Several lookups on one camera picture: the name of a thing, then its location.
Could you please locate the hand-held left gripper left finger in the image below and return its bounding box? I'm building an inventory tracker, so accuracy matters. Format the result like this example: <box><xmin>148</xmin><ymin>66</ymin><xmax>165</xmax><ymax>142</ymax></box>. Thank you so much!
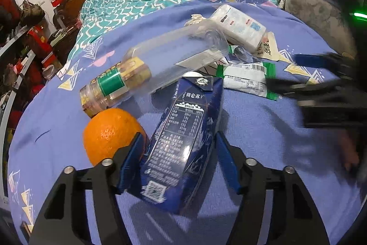
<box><xmin>29</xmin><ymin>132</ymin><xmax>150</xmax><ymax>245</ymax></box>

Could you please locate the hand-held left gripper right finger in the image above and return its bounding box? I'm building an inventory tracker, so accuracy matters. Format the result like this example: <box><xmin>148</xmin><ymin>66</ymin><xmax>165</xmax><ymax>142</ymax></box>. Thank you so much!
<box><xmin>216</xmin><ymin>132</ymin><xmax>330</xmax><ymax>245</ymax></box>

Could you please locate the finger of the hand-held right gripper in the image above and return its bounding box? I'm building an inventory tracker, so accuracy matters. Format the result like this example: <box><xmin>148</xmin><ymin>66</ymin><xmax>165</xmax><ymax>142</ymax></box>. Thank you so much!
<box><xmin>266</xmin><ymin>76</ymin><xmax>342</xmax><ymax>100</ymax></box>
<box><xmin>293</xmin><ymin>52</ymin><xmax>357</xmax><ymax>73</ymax></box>

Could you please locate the orange fruit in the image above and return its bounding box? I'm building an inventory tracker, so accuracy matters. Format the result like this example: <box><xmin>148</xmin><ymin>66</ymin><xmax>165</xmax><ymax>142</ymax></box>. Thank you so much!
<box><xmin>83</xmin><ymin>108</ymin><xmax>149</xmax><ymax>166</ymax></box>

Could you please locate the green and white wrapper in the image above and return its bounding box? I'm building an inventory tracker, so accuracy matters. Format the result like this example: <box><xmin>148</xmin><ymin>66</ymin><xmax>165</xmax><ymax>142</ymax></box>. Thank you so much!
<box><xmin>216</xmin><ymin>61</ymin><xmax>278</xmax><ymax>101</ymax></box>

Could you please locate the dark blue milk carton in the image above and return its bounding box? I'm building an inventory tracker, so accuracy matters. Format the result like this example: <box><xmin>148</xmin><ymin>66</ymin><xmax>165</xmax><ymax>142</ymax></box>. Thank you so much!
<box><xmin>126</xmin><ymin>71</ymin><xmax>225</xmax><ymax>215</ymax></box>

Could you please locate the white tissue pack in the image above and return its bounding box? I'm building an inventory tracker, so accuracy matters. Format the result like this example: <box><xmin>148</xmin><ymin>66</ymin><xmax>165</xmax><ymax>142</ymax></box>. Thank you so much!
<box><xmin>211</xmin><ymin>4</ymin><xmax>267</xmax><ymax>53</ymax></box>

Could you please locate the clear green-label plastic bottle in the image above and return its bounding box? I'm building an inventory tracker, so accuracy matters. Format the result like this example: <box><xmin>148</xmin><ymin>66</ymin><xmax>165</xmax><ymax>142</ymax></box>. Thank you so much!
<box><xmin>80</xmin><ymin>24</ymin><xmax>230</xmax><ymax>119</ymax></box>

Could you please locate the person's right hand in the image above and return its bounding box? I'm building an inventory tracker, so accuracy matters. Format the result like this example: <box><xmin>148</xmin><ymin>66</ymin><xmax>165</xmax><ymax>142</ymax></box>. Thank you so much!
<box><xmin>338</xmin><ymin>130</ymin><xmax>361</xmax><ymax>173</ymax></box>

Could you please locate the beige printed packet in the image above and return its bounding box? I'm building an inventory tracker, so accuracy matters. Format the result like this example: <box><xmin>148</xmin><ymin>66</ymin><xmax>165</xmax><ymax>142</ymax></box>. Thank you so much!
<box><xmin>256</xmin><ymin>33</ymin><xmax>284</xmax><ymax>62</ymax></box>

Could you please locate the crumpled clear plastic wrap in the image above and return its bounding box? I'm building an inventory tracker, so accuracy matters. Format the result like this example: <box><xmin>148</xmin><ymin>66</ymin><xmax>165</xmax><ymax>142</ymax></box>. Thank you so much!
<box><xmin>229</xmin><ymin>45</ymin><xmax>254</xmax><ymax>62</ymax></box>

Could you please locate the crumpled beige paper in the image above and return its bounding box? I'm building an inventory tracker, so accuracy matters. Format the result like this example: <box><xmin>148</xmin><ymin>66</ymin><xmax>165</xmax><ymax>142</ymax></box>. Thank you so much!
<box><xmin>183</xmin><ymin>14</ymin><xmax>213</xmax><ymax>29</ymax></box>

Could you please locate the metal storage rack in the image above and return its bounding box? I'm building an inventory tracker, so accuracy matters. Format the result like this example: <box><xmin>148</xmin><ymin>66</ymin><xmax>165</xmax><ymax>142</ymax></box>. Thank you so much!
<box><xmin>0</xmin><ymin>24</ymin><xmax>39</xmax><ymax>205</ymax></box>

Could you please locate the red gift box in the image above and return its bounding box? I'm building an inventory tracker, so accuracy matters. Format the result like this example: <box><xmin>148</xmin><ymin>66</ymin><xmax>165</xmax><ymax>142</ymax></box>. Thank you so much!
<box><xmin>26</xmin><ymin>26</ymin><xmax>53</xmax><ymax>48</ymax></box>

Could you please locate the dark bag on rack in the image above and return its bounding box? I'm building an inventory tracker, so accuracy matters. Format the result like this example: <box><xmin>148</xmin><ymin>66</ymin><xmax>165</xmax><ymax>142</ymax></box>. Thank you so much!
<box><xmin>19</xmin><ymin>0</ymin><xmax>46</xmax><ymax>28</ymax></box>

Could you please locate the red clothing pile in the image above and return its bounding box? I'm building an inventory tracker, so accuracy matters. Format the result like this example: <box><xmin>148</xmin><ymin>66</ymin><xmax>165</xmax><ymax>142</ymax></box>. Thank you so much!
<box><xmin>0</xmin><ymin>0</ymin><xmax>21</xmax><ymax>33</ymax></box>

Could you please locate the clear storage box blue handle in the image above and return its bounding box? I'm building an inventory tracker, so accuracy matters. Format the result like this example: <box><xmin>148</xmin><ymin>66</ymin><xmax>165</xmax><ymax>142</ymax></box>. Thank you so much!
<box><xmin>282</xmin><ymin>0</ymin><xmax>356</xmax><ymax>56</ymax></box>

